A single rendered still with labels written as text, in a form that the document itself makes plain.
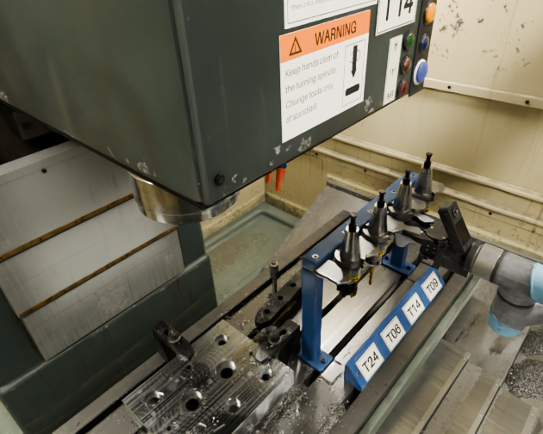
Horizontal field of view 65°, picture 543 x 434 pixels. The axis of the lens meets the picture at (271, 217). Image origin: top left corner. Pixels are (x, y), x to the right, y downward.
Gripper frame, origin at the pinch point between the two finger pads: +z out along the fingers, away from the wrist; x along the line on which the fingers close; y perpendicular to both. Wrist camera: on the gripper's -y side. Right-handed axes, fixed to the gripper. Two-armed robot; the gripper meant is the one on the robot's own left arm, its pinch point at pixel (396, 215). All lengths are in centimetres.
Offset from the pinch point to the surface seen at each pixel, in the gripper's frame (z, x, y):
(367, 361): -9.0, -22.3, 25.9
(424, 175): -1.3, 9.3, -7.9
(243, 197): 94, 36, 50
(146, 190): 10, -59, -30
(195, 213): 5, -55, -27
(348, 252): -1.8, -24.0, -4.3
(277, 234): 72, 37, 62
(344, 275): -3.3, -27.4, -1.2
